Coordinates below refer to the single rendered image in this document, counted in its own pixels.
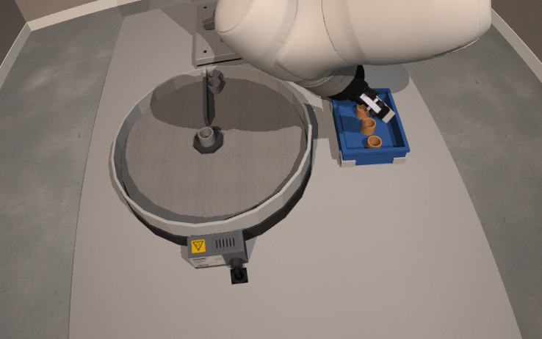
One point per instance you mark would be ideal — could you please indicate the grey metal bushing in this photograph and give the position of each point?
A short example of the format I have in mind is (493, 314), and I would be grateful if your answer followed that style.
(210, 140)
(213, 74)
(214, 90)

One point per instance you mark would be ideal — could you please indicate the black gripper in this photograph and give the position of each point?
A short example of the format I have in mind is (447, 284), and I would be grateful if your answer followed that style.
(357, 92)

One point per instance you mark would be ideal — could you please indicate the bronze bushing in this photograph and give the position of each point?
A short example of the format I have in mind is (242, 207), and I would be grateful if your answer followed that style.
(373, 140)
(361, 112)
(368, 130)

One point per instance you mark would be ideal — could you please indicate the blue plastic crate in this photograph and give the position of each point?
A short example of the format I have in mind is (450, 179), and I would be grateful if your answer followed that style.
(348, 131)

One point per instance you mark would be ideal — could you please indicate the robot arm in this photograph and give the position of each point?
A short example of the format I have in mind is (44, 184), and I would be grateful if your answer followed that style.
(298, 40)

